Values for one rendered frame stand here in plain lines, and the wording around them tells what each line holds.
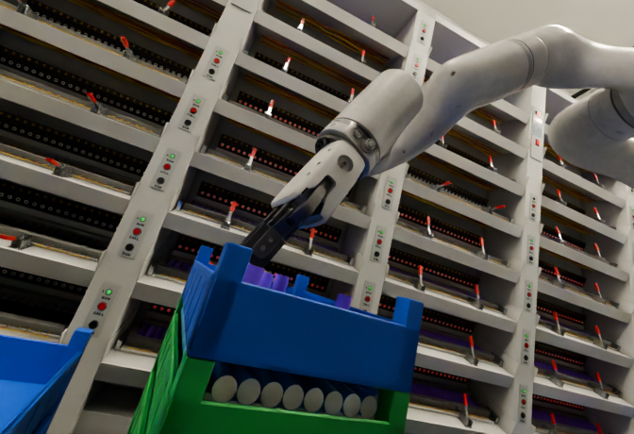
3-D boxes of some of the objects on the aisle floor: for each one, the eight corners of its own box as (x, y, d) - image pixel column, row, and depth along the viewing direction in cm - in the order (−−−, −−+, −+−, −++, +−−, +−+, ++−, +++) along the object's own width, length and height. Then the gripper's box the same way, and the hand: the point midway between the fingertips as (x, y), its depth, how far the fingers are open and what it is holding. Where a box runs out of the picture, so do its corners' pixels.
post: (527, 498, 98) (546, 81, 149) (507, 496, 96) (533, 73, 147) (478, 460, 117) (509, 101, 168) (459, 458, 114) (497, 93, 166)
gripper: (302, 151, 45) (212, 239, 37) (358, 106, 31) (233, 233, 23) (333, 185, 47) (254, 277, 39) (401, 158, 32) (296, 293, 25)
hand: (258, 246), depth 32 cm, fingers closed, pressing on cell
